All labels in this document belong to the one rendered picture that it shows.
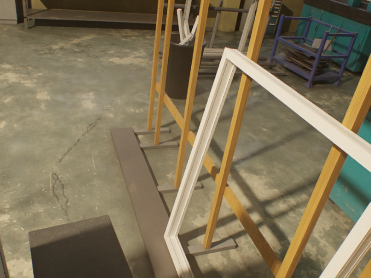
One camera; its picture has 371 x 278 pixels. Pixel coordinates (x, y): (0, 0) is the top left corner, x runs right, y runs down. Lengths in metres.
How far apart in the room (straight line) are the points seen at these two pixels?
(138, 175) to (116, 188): 0.23
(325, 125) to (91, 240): 1.01
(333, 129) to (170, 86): 3.62
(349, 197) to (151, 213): 1.70
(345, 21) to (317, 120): 6.79
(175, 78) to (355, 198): 2.65
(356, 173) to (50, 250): 2.48
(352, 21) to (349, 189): 5.18
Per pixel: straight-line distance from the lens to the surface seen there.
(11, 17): 8.04
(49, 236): 1.53
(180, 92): 4.69
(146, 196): 2.89
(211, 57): 6.36
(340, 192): 3.33
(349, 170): 3.22
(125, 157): 3.31
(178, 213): 2.38
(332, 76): 6.64
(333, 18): 8.30
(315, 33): 8.65
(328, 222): 3.27
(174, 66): 4.55
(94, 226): 1.55
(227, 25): 9.09
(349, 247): 1.22
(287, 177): 3.62
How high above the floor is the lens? 1.95
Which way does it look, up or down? 31 degrees down
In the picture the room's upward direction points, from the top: 8 degrees clockwise
